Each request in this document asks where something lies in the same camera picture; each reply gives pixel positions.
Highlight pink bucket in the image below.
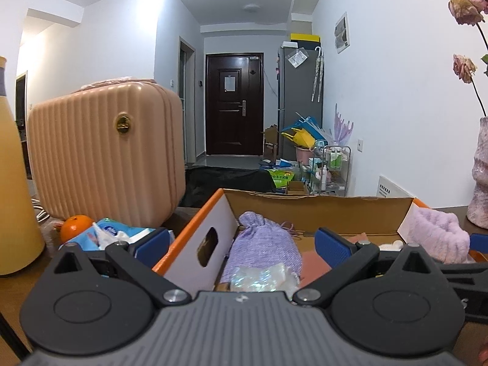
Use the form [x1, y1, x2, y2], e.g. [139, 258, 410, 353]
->
[295, 145, 315, 163]

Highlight metal rolling cart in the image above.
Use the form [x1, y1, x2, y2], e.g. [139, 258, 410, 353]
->
[307, 145, 352, 197]

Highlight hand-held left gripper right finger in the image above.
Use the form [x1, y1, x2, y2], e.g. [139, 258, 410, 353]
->
[292, 227, 443, 307]

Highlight bunch of dried roses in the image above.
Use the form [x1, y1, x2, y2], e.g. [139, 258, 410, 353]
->
[447, 0, 488, 117]

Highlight black rod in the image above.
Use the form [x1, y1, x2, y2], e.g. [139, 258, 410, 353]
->
[0, 309, 31, 363]

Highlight black bag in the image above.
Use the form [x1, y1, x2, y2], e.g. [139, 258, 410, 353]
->
[179, 167, 275, 208]

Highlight grey interior door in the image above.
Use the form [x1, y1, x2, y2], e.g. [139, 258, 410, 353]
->
[178, 36, 197, 164]

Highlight pink ribbed suitcase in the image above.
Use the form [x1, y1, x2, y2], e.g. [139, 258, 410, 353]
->
[27, 78, 187, 229]

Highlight blue flat box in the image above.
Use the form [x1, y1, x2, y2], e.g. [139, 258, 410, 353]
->
[259, 158, 298, 170]

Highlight open cardboard box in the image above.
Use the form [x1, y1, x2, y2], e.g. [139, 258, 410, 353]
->
[261, 124, 279, 157]

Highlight grey refrigerator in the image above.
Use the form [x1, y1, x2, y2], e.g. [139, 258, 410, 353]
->
[277, 42, 324, 153]

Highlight white cable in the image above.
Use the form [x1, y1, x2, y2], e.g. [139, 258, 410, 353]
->
[34, 197, 50, 222]

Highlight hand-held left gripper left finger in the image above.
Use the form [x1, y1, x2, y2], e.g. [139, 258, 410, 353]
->
[46, 228, 193, 307]

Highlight dark brown entrance door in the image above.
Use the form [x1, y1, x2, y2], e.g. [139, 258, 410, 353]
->
[205, 53, 264, 156]

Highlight purple wing decoration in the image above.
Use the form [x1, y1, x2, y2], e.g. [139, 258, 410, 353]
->
[333, 103, 354, 145]

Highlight clear plastic bag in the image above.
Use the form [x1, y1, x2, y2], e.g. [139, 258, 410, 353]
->
[229, 262, 302, 300]

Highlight blue folders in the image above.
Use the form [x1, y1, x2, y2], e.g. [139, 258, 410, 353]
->
[282, 112, 330, 143]

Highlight white folded umbrella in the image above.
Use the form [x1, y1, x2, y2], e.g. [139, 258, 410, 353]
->
[317, 47, 325, 103]
[312, 47, 320, 102]

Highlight yellow jug with grey band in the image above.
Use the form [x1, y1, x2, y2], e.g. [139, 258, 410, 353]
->
[0, 56, 46, 276]

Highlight pink textured vase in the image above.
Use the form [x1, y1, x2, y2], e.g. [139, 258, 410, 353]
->
[467, 116, 488, 230]

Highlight purple knit pouch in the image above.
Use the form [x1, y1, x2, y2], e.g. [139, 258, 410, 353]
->
[221, 211, 303, 286]

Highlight orange fruit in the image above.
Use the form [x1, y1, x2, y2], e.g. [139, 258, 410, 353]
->
[60, 214, 95, 244]

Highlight cardboard box with orange trim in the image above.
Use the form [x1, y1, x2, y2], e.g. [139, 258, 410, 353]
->
[152, 188, 488, 294]

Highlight green printed bag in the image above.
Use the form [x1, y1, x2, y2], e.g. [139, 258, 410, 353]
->
[268, 168, 296, 188]

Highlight yellow bag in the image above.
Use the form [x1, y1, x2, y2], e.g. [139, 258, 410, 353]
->
[281, 129, 314, 147]

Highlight pink fluffy cloth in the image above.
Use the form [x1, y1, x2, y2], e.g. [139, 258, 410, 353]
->
[404, 206, 471, 264]

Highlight blue wet wipes pack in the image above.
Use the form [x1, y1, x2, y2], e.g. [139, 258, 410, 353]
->
[57, 217, 176, 252]

